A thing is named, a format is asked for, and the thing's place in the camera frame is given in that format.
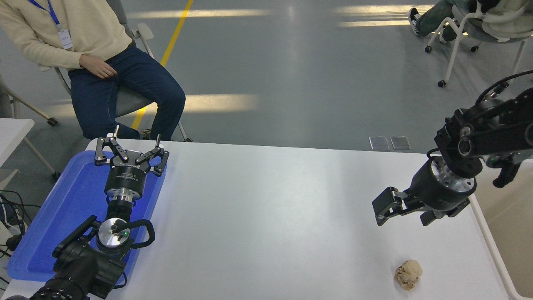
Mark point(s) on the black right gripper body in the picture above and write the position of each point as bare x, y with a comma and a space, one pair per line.
433, 191

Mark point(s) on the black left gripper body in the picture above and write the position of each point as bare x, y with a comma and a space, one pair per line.
127, 175

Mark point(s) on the tan paper ball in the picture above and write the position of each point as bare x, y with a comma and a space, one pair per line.
409, 274

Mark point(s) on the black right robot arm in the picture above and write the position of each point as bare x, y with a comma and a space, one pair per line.
495, 129

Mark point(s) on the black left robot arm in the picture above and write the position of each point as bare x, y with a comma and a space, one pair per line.
83, 266

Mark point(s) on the person's forearm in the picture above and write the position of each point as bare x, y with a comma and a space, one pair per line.
54, 56

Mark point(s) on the person's hand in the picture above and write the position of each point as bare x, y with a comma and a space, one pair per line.
98, 66

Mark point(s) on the metal floor plate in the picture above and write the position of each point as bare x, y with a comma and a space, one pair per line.
400, 143
379, 143

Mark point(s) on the blue plastic tray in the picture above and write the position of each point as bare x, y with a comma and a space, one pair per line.
62, 208

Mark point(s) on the white chair leg with castor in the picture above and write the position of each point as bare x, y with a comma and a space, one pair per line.
52, 121

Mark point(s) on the large pale bin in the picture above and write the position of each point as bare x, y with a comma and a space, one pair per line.
508, 233

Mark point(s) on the small white side table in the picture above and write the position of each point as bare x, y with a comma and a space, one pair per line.
12, 129

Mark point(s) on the person on grey chair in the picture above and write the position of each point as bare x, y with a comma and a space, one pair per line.
83, 25

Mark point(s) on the white power strip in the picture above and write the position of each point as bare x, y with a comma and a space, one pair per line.
6, 231

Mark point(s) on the white wheeled chair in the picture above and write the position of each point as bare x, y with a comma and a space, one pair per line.
499, 38

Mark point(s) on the person on white chair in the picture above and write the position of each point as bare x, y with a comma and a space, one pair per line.
433, 16

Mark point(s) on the grey chair with white frame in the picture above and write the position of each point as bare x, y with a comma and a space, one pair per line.
129, 102

